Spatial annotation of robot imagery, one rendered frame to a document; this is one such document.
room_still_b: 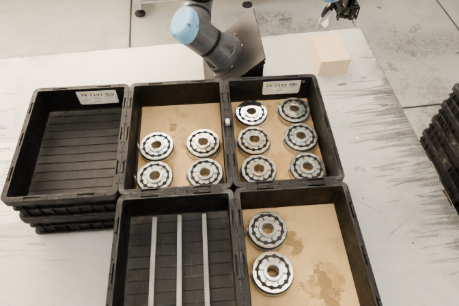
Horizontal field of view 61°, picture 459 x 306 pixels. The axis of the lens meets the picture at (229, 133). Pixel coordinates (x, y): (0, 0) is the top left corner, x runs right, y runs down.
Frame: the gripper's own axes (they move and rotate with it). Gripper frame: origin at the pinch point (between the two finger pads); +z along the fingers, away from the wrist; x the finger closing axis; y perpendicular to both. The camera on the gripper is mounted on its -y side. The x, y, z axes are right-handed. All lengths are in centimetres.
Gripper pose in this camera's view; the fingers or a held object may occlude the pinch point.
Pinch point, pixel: (335, 27)
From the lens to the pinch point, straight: 159.6
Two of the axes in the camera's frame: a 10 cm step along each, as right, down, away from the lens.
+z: 0.0, 5.9, 8.1
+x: 9.9, -1.1, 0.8
